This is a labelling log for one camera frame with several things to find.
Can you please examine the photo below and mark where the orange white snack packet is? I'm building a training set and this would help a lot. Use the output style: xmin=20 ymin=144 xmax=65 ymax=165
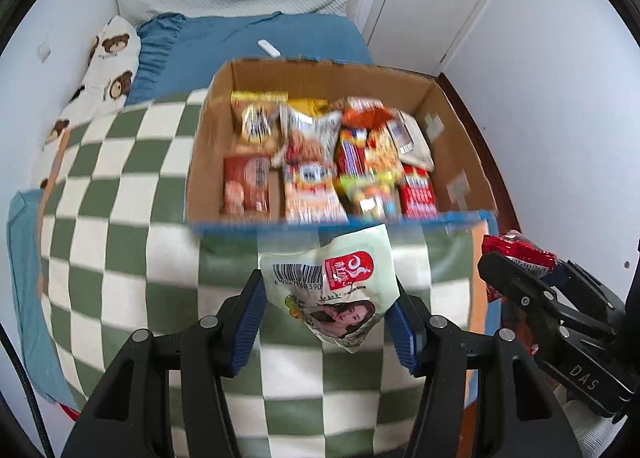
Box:
xmin=282 ymin=163 xmax=349 ymax=225

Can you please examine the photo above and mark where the pale green snack packet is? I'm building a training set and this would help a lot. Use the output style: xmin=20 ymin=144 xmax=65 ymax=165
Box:
xmin=259 ymin=223 xmax=401 ymax=355

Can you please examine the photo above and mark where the red yellow blue snack packet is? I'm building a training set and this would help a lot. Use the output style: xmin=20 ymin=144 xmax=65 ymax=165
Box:
xmin=334 ymin=128 xmax=371 ymax=179

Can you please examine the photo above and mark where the small red snack packet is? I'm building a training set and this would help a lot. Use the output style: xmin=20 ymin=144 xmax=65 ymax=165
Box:
xmin=481 ymin=230 xmax=557 ymax=304

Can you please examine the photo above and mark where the person's right forearm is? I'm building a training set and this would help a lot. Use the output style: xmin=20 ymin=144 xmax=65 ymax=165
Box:
xmin=560 ymin=390 xmax=633 ymax=458

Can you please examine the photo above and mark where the green white checkered blanket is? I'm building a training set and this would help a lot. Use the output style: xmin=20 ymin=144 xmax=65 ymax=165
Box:
xmin=37 ymin=88 xmax=490 ymax=458

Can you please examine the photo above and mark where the blue bed sheet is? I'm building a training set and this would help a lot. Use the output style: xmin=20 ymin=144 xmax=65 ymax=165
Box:
xmin=7 ymin=12 xmax=376 ymax=409

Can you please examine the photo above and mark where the bear print pillow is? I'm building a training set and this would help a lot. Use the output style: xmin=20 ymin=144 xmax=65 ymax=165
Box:
xmin=40 ymin=15 xmax=142 ymax=189

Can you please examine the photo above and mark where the cardboard box with blue edge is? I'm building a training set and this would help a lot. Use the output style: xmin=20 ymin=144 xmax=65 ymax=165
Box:
xmin=185 ymin=57 xmax=498 ymax=237

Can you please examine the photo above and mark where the red white snack packet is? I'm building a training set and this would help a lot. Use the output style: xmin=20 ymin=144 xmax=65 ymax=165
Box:
xmin=398 ymin=165 xmax=437 ymax=219

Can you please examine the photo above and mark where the white door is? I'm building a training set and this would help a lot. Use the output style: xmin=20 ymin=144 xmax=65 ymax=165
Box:
xmin=362 ymin=0 xmax=526 ymax=79

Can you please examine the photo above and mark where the orange red snack packet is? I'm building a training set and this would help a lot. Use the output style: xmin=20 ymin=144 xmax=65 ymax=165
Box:
xmin=330 ymin=97 xmax=396 ymax=131

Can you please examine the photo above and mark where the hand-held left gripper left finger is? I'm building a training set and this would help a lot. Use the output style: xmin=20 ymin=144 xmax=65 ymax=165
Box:
xmin=61 ymin=269 xmax=268 ymax=458

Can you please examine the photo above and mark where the red brown snack packet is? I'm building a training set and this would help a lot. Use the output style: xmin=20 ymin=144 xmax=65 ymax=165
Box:
xmin=221 ymin=154 xmax=272 ymax=218

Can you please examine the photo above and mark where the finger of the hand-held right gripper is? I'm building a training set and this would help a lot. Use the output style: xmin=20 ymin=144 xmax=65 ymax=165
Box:
xmin=477 ymin=251 xmax=564 ymax=335
xmin=551 ymin=259 xmax=629 ymax=335

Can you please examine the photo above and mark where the black cable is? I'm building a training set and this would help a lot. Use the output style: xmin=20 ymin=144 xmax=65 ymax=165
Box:
xmin=0 ymin=325 xmax=57 ymax=458

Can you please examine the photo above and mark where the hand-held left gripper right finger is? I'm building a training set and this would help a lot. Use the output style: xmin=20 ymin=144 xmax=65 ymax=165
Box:
xmin=384 ymin=275 xmax=583 ymax=458

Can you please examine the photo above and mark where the plain yellow snack packet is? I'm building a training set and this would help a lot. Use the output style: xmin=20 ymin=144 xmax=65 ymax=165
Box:
xmin=287 ymin=97 xmax=331 ymax=121

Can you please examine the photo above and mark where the silver snack packet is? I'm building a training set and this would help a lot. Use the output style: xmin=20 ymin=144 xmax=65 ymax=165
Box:
xmin=272 ymin=105 xmax=343 ymax=169

